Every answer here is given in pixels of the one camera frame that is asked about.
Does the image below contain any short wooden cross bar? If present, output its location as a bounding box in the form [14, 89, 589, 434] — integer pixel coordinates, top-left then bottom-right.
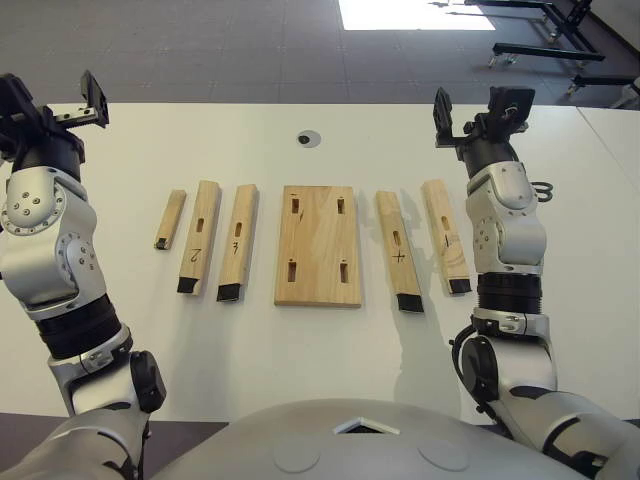
[152, 189, 188, 252]

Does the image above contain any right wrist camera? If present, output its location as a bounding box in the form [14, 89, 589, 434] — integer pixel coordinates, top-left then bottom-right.
[488, 86, 537, 137]

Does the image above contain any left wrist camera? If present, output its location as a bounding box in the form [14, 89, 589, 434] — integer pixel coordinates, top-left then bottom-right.
[0, 73, 37, 120]

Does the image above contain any wooden leg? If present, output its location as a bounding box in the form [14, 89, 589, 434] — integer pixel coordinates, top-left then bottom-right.
[215, 183, 260, 304]
[420, 179, 473, 297]
[175, 179, 223, 298]
[374, 190, 426, 316]

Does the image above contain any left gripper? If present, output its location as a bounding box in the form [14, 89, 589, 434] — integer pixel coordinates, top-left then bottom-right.
[0, 69, 111, 184]

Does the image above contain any black wheeled rack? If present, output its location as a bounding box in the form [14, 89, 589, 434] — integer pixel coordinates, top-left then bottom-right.
[463, 0, 640, 100]

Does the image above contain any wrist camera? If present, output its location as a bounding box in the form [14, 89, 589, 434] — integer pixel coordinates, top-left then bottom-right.
[0, 73, 37, 120]
[488, 86, 537, 137]

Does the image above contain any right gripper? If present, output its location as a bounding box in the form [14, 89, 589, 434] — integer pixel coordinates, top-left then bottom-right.
[433, 87, 527, 179]

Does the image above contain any wooden seat board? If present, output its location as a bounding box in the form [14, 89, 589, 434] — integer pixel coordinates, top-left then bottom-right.
[273, 184, 364, 310]

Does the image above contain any robot body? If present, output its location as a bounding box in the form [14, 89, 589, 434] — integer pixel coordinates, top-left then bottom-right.
[147, 397, 554, 480]

